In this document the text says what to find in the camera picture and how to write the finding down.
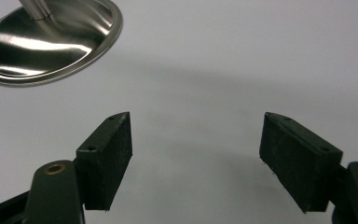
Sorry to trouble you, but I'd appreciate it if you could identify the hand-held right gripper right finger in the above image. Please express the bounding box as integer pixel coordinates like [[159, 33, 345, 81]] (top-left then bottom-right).
[[258, 111, 344, 214]]

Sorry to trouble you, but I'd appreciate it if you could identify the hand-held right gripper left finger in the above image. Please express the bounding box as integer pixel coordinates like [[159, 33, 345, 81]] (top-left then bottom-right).
[[73, 111, 134, 212]]

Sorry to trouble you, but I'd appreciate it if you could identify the round metal stand base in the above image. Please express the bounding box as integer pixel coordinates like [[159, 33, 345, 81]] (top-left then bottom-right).
[[0, 0, 124, 88]]

